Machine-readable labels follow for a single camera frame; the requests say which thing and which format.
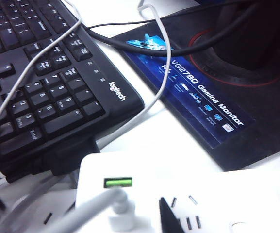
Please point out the white USB charger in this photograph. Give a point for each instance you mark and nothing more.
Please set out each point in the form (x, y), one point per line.
(93, 167)

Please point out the white power strip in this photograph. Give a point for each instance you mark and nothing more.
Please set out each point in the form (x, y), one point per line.
(239, 194)

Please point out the black ASUS monitor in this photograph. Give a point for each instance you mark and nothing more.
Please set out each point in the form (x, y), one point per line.
(263, 109)

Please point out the black Logitech keyboard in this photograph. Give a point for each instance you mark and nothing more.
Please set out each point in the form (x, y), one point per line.
(64, 114)

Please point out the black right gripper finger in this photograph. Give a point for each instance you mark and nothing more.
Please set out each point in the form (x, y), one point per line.
(169, 221)

